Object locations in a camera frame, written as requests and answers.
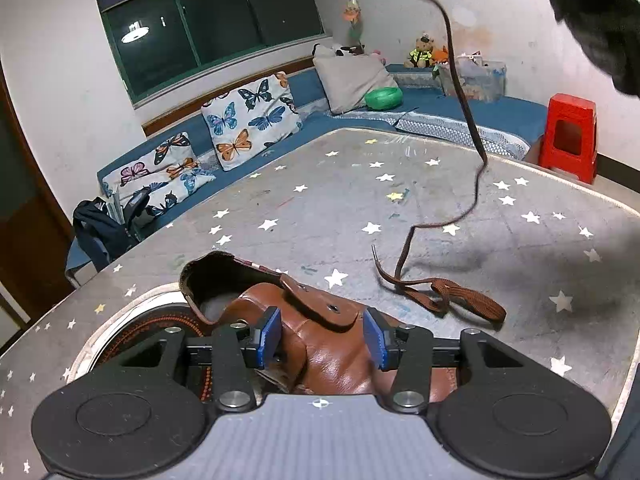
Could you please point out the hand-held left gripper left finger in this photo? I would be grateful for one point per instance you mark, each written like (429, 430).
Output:
(270, 332)

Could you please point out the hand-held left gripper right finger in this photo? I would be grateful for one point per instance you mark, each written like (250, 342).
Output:
(375, 335)

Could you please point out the brown leather shoe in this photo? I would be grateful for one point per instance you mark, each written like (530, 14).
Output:
(330, 355)

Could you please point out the brown shoelace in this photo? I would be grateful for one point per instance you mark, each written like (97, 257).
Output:
(480, 305)

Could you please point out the person's right hand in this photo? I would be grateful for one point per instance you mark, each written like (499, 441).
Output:
(605, 30)

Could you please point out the orange plush toy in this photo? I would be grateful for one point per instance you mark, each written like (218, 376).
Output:
(440, 55)

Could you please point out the teddy bear in yellow vest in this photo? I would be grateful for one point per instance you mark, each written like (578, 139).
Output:
(419, 52)

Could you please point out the clear plastic storage box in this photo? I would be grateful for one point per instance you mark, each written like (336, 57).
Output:
(482, 80)

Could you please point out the round black induction cooktop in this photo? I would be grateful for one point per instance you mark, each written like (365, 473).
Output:
(155, 320)

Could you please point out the grey star-print table cover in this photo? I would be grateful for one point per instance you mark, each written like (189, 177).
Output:
(300, 220)

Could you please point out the black and white plush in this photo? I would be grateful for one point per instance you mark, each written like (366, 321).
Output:
(337, 50)

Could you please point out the green ball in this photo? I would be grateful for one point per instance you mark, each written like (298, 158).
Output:
(383, 98)

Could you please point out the blue corner sofa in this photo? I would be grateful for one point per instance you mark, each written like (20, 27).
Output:
(500, 110)

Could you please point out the plain grey pillow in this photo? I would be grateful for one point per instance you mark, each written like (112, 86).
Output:
(350, 80)

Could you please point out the grey patterned sofa cover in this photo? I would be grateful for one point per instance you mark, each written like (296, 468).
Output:
(450, 127)

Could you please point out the red plastic stool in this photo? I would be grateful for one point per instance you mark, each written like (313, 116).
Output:
(570, 135)

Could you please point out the dark grey bag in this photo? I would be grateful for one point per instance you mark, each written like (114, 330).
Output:
(135, 210)

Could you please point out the long butterfly-print pillow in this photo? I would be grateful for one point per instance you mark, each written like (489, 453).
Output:
(165, 170)

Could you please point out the stack of books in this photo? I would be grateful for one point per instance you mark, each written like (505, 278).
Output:
(115, 207)

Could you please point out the dark blue backpack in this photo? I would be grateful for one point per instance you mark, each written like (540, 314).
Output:
(97, 230)

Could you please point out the square butterfly-print pillow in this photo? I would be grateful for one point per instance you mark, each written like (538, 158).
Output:
(250, 115)

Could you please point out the green-framed window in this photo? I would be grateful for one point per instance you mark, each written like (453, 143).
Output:
(210, 20)

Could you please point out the brown wooden door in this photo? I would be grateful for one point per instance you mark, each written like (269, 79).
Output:
(25, 220)

